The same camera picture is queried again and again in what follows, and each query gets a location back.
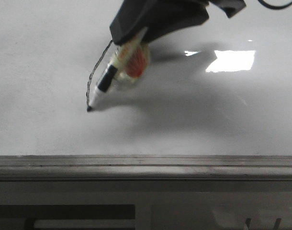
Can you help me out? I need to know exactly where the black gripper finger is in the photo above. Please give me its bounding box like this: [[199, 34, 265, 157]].
[[110, 0, 160, 45]]

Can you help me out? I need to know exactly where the white whiteboard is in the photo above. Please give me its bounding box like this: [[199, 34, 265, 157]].
[[0, 0, 292, 155]]

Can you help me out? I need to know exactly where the black white whiteboard marker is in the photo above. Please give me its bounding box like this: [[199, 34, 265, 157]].
[[86, 28, 147, 112]]

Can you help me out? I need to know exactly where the grey aluminium whiteboard frame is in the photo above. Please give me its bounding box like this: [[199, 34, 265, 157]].
[[0, 155, 292, 181]]

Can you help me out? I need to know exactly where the black cable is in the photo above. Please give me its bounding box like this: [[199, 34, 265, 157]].
[[257, 0, 292, 10]]

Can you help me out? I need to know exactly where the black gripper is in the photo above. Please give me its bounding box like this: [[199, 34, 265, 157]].
[[139, 0, 246, 43]]

